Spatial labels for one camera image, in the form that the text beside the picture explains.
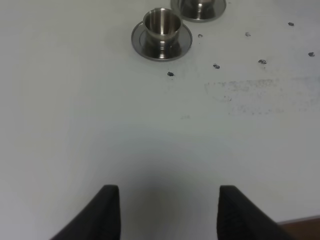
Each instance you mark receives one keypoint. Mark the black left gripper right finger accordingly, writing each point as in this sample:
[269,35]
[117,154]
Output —
[238,218]

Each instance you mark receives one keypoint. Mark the far steel saucer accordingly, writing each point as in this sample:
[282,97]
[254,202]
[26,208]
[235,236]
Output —
[219,7]

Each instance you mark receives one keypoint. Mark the far steel teacup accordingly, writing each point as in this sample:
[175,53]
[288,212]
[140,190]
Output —
[199,9]

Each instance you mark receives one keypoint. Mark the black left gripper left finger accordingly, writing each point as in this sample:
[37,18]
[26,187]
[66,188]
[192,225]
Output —
[99,220]

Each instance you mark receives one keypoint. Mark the steel teacup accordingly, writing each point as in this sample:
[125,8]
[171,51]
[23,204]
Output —
[199,9]
[162,28]

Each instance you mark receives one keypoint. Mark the near steel teacup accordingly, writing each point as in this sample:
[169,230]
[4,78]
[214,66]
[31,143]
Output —
[162,28]

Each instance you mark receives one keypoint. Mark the near steel saucer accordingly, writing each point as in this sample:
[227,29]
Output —
[185,40]

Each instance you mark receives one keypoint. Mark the steel saucer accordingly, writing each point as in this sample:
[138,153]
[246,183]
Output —
[219,7]
[185,40]

